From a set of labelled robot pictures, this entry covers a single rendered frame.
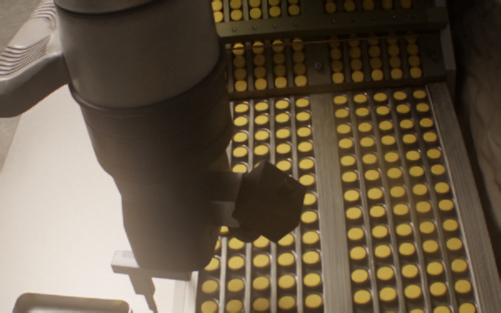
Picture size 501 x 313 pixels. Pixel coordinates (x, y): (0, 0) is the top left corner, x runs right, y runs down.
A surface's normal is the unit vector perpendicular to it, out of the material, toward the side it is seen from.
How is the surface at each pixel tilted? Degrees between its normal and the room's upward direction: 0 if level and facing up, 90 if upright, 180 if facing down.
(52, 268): 0
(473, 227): 0
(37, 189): 0
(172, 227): 70
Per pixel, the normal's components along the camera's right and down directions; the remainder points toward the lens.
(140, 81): 0.13, 0.66
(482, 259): -0.12, -0.73
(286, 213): 0.56, -0.51
